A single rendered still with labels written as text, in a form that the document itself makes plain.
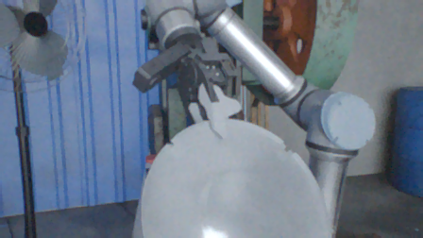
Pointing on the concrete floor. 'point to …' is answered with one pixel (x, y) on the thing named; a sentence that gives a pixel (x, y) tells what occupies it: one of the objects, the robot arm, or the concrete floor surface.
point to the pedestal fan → (50, 50)
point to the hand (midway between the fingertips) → (215, 134)
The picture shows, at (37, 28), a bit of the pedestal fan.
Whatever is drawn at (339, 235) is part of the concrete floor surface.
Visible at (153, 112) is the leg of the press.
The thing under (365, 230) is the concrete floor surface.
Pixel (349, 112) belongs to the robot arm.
